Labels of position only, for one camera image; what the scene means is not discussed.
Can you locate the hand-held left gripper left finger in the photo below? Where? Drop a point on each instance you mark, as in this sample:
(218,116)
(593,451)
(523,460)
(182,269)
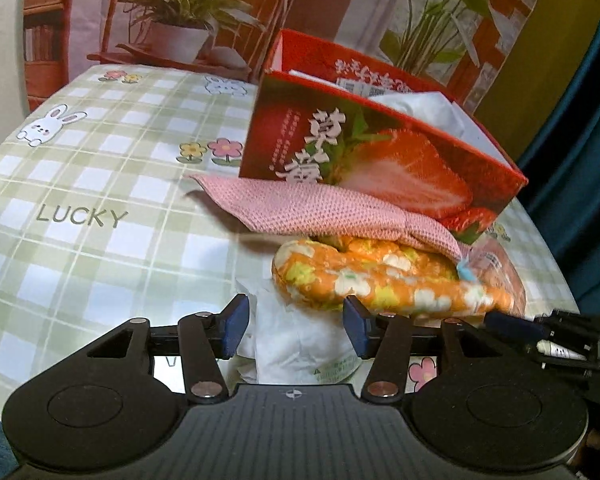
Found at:
(232,330)

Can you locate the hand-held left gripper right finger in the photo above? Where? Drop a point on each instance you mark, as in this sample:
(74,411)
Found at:
(357,327)

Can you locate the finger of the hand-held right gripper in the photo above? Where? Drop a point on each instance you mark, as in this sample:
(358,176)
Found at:
(515,327)

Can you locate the orange floral soft cloth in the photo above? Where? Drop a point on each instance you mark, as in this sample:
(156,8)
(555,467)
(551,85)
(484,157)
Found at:
(380,280)

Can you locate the white plastic packet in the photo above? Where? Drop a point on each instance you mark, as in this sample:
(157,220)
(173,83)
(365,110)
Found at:
(300,340)

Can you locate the pink knitted cloth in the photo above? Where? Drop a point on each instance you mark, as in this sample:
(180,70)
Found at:
(300,207)

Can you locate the red strawberry cardboard box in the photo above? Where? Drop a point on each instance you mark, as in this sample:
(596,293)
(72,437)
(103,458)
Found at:
(395,165)

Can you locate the white tissue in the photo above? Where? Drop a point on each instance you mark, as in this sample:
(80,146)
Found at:
(425,112)

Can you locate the clear plastic packet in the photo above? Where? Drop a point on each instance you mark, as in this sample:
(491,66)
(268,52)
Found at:
(505,270)

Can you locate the teal curtain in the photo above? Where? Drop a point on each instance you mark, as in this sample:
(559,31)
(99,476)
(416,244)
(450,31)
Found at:
(580,135)

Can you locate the green checked tablecloth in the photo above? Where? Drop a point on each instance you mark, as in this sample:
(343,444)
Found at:
(105,170)

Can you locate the printed room wall backdrop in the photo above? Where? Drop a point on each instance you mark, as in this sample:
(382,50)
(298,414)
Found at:
(180,10)

